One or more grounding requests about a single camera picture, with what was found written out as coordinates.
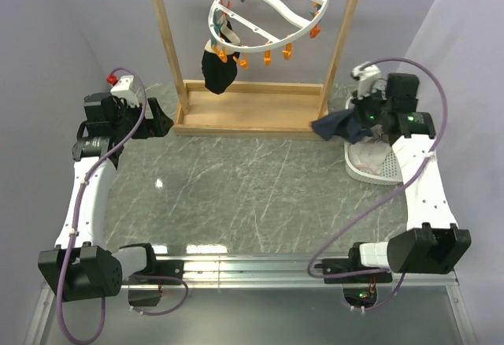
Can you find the white pink garment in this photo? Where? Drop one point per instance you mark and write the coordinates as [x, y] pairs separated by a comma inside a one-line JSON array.
[[369, 157]]

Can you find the wooden hanger stand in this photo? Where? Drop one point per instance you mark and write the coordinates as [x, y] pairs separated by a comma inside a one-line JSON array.
[[255, 109]]

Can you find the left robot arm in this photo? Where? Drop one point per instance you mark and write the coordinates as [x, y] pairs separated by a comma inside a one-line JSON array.
[[79, 266]]

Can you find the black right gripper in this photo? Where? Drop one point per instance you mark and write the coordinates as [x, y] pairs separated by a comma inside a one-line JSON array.
[[358, 105]]

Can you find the grey striped garment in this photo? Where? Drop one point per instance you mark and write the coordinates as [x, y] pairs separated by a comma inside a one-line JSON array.
[[379, 135]]

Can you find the navy blue underwear beige waistband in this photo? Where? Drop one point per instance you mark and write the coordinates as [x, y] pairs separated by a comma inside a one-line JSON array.
[[342, 124]]

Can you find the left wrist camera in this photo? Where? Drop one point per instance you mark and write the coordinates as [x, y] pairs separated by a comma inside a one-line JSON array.
[[125, 87]]

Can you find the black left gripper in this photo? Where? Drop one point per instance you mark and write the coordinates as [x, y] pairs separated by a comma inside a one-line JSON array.
[[156, 127]]

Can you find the white perforated laundry basket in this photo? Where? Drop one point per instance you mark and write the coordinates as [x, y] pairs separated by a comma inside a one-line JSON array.
[[390, 174]]

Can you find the white round clip hanger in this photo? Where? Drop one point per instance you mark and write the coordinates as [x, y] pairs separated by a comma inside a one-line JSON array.
[[264, 24]]

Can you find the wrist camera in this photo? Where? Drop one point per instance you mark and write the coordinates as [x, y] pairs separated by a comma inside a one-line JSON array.
[[125, 87], [370, 80]]

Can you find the black hanging underwear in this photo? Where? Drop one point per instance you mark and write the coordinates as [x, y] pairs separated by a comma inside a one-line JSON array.
[[218, 76]]

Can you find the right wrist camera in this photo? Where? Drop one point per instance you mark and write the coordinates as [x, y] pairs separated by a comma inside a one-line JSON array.
[[370, 80]]

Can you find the orange clip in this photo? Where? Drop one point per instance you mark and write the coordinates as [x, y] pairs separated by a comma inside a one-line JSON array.
[[287, 51], [267, 57], [241, 60], [314, 31], [221, 53]]

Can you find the aluminium mounting rail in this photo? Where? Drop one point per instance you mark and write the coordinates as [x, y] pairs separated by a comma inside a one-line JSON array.
[[270, 299]]

